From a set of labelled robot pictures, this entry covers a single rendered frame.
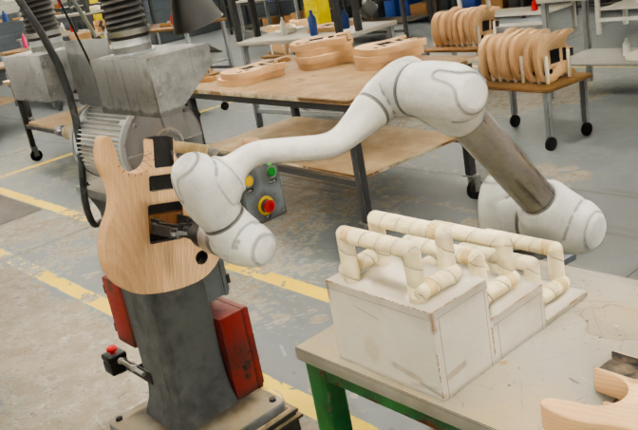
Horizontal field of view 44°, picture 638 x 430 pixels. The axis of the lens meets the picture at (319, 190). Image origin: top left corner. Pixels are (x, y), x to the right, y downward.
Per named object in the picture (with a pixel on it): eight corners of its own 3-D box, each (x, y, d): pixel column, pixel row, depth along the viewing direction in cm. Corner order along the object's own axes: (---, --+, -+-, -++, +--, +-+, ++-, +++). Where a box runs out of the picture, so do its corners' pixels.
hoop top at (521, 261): (455, 257, 168) (453, 243, 167) (464, 252, 170) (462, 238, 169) (534, 276, 154) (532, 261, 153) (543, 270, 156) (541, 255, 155)
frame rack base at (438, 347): (337, 359, 154) (323, 280, 149) (389, 326, 163) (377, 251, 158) (444, 402, 134) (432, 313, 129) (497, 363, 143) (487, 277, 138)
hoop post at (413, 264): (405, 302, 135) (397, 252, 132) (417, 294, 137) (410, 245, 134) (419, 306, 132) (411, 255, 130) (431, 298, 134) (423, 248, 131)
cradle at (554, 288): (528, 308, 157) (527, 293, 156) (559, 285, 164) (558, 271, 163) (543, 311, 155) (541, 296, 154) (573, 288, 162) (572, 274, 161)
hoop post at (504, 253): (496, 288, 151) (491, 243, 148) (506, 281, 153) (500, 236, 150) (510, 291, 149) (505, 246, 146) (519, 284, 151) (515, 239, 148)
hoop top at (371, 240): (334, 243, 145) (330, 227, 144) (346, 237, 147) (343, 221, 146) (412, 264, 130) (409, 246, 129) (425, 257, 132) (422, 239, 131)
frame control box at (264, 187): (196, 242, 254) (178, 166, 247) (247, 218, 267) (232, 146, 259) (239, 255, 236) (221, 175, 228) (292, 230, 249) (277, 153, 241)
